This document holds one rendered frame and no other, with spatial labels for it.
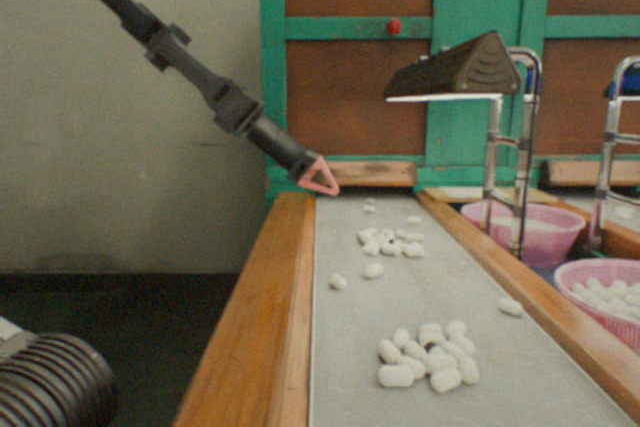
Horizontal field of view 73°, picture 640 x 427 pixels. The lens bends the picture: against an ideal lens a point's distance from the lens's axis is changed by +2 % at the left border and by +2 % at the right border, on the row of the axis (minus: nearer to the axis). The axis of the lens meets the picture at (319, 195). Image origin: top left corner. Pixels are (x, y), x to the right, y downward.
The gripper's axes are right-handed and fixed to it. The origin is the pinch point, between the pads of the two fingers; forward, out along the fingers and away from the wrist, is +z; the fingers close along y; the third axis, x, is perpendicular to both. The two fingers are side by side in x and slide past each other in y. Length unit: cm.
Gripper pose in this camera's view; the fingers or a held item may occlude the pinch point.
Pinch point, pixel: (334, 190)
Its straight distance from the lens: 84.2
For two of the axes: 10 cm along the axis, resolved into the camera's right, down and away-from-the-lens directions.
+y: 0.3, -1.9, 9.8
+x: -6.4, 7.5, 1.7
